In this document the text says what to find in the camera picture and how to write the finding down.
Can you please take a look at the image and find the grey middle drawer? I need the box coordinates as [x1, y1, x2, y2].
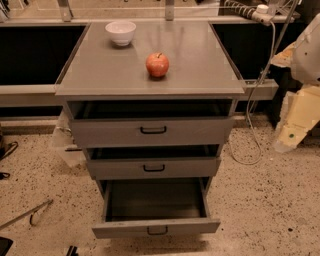
[87, 145, 220, 180]

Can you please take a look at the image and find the white power cable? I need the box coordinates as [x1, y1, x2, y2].
[228, 20, 278, 166]

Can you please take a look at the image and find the grey drawer cabinet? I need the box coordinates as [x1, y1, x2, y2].
[57, 21, 244, 188]

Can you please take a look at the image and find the white ceramic bowl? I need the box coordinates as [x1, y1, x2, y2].
[105, 21, 136, 46]

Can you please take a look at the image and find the black clip on floor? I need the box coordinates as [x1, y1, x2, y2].
[66, 246, 78, 256]

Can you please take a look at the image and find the clear plastic bag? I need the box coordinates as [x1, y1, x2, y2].
[50, 111, 85, 168]

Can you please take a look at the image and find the metal rod on floor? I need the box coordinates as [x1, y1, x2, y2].
[0, 199, 53, 230]

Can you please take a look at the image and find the grey top drawer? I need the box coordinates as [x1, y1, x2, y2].
[67, 99, 233, 148]

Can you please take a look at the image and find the red apple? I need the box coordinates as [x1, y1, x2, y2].
[145, 52, 169, 78]

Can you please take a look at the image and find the grey bottom drawer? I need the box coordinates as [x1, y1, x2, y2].
[92, 178, 220, 239]

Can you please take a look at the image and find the white power strip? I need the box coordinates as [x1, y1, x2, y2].
[224, 0, 273, 26]

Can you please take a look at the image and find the black object bottom left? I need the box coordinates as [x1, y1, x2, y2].
[0, 237, 13, 256]

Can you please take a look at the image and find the grey drawer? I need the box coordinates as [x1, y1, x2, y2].
[87, 145, 220, 180]
[67, 99, 233, 148]
[92, 178, 220, 239]

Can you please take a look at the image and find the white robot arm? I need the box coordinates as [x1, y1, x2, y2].
[271, 13, 320, 153]

